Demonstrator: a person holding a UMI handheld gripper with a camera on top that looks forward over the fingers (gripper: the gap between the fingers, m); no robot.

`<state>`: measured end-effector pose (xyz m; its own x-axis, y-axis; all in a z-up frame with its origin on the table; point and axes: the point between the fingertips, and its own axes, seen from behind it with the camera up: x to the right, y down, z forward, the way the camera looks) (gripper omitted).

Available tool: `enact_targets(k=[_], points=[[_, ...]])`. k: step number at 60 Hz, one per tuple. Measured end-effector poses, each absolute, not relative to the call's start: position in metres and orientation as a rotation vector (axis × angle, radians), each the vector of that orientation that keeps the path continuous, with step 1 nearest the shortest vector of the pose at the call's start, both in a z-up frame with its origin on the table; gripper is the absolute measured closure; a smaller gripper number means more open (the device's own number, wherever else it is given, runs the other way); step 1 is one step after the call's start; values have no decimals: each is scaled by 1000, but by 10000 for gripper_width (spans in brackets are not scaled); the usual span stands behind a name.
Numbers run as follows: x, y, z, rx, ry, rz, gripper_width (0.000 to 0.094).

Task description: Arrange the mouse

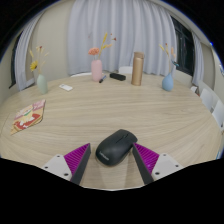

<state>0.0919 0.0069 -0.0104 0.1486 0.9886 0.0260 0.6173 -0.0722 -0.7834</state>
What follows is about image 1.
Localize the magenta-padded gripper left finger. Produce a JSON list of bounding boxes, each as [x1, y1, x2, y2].
[[41, 142, 92, 187]]

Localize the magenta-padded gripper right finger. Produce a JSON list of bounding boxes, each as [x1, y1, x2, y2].
[[131, 142, 184, 186]]

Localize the black computer mouse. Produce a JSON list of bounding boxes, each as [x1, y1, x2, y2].
[[95, 128, 138, 167]]

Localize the pink red printed mouse pad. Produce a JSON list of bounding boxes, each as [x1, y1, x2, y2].
[[9, 98, 47, 136]]

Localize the white remote control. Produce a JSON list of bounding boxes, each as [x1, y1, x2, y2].
[[58, 83, 74, 92]]

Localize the blue vase with dried flowers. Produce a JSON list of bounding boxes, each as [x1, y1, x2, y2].
[[158, 42, 180, 93]]

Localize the green vase with yellow flowers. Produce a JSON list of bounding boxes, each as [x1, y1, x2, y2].
[[28, 45, 50, 95]]

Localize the white and blue chairs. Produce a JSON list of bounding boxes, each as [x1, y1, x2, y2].
[[189, 84, 224, 134]]

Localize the white chair back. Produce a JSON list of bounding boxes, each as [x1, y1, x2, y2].
[[69, 72, 93, 78]]

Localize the black oblong case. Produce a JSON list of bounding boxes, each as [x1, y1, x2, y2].
[[109, 72, 127, 82]]

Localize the pink vase with dried flowers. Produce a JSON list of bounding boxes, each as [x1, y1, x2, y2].
[[87, 32, 118, 83]]

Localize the gold metal bottle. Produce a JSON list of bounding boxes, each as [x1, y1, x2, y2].
[[130, 51, 145, 87]]

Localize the narrow white curtain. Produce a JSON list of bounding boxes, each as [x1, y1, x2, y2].
[[14, 13, 44, 92], [191, 31, 204, 86]]

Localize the dark window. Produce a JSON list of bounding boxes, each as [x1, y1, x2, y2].
[[8, 31, 24, 89], [170, 16, 195, 77]]

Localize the wide white curtain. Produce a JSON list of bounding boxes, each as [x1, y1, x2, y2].
[[67, 0, 178, 77]]

